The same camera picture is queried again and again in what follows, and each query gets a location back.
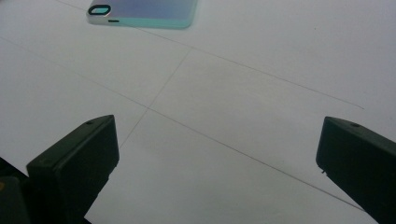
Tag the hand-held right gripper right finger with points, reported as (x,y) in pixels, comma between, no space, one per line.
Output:
(361,161)

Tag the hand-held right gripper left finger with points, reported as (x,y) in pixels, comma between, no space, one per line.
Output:
(74,168)

